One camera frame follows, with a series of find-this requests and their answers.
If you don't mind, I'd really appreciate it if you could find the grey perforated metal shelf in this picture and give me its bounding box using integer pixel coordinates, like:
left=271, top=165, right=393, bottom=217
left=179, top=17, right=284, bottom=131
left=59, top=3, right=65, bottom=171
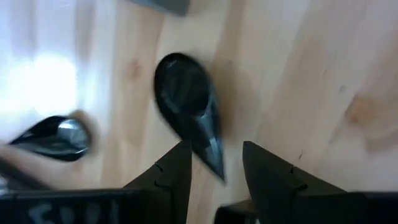
left=129, top=0, right=191, bottom=17

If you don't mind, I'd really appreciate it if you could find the black teardrop plate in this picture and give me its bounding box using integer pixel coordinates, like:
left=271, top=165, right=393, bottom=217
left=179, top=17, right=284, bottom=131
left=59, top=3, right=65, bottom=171
left=153, top=52, right=226, bottom=183
left=8, top=114, right=91, bottom=162

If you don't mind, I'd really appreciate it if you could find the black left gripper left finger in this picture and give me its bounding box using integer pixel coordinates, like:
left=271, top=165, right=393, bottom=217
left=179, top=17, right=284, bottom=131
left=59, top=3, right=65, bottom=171
left=0, top=139, right=193, bottom=224

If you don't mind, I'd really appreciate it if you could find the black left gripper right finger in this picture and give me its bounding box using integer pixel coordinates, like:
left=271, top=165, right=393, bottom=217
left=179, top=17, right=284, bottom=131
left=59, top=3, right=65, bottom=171
left=242, top=141, right=398, bottom=224

